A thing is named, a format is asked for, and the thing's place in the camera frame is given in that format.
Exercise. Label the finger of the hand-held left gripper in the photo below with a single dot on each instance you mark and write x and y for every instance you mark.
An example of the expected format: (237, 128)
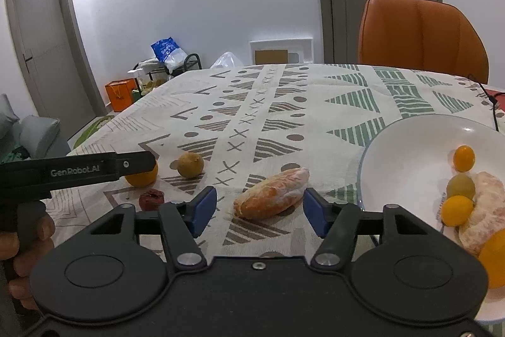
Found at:
(138, 162)

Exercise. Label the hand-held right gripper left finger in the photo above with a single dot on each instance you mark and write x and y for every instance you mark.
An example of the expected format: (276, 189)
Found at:
(205, 208)

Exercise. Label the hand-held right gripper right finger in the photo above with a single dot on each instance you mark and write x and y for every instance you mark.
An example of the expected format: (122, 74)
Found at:
(313, 212)

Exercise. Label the medium orange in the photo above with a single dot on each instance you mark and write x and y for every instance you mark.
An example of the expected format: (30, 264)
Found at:
(140, 180)

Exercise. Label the peeled orange piece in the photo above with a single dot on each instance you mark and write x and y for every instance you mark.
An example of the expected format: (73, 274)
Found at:
(272, 193)

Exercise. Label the white enamel plate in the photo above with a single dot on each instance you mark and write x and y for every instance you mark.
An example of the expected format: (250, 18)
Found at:
(410, 163)

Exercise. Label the small orange kumquat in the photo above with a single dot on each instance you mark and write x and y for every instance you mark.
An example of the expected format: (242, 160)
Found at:
(457, 210)
(463, 158)

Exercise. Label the green kumquat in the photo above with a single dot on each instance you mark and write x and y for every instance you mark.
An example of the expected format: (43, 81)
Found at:
(461, 185)

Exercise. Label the peeled pomelo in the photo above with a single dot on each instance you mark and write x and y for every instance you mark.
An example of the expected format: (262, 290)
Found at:
(489, 195)

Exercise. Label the large orange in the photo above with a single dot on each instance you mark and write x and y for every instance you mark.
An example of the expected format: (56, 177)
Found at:
(495, 262)

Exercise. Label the person's left hand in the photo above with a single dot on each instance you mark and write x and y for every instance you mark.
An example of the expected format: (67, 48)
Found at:
(19, 262)

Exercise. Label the small red fruit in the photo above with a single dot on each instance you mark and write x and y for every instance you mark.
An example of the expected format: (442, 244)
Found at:
(151, 199)

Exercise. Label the grey sofa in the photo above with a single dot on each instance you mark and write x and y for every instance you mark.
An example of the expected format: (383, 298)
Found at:
(39, 135)

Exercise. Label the green rug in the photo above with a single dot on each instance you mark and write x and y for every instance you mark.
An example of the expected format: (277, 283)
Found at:
(92, 129)

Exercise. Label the green box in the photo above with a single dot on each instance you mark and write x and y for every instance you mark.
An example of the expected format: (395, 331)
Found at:
(136, 94)

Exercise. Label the orange paper bag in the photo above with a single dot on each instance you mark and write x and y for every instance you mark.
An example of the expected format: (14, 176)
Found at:
(120, 95)

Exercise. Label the blue plastic bag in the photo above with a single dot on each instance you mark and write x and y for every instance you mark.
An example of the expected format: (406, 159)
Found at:
(167, 50)

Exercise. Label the clear plastic bag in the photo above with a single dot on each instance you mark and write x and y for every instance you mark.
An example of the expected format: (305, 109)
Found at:
(227, 61)

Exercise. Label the white framed board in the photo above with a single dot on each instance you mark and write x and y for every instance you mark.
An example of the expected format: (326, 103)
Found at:
(276, 52)

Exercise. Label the orange chair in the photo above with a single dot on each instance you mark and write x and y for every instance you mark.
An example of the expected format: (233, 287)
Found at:
(418, 37)

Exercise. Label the red and orange cartoon mat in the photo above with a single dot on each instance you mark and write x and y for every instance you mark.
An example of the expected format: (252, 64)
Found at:
(498, 93)

